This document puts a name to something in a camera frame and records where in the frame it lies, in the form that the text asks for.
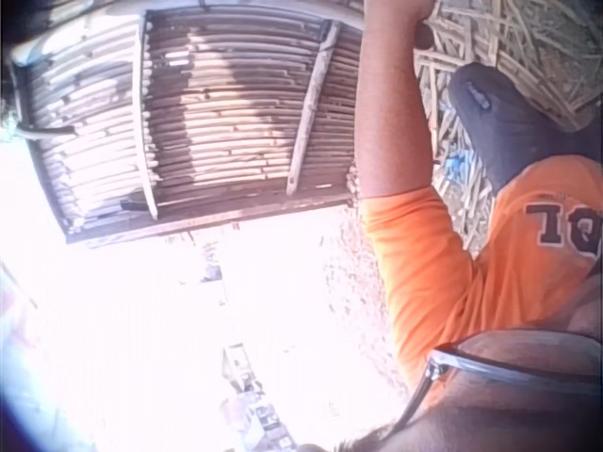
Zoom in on person's left hand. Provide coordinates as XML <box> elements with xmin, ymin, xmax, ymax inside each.
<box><xmin>363</xmin><ymin>0</ymin><xmax>438</xmax><ymax>24</ymax></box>

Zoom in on heap of cane sticks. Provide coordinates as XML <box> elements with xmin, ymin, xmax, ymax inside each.
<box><xmin>413</xmin><ymin>0</ymin><xmax>603</xmax><ymax>258</ymax></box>

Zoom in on person's legs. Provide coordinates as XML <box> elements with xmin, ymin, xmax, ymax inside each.
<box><xmin>446</xmin><ymin>62</ymin><xmax>603</xmax><ymax>195</ymax></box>

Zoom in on bamboo slat panel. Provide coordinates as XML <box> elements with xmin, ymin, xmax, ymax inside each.
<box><xmin>8</xmin><ymin>0</ymin><xmax>365</xmax><ymax>247</ymax></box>

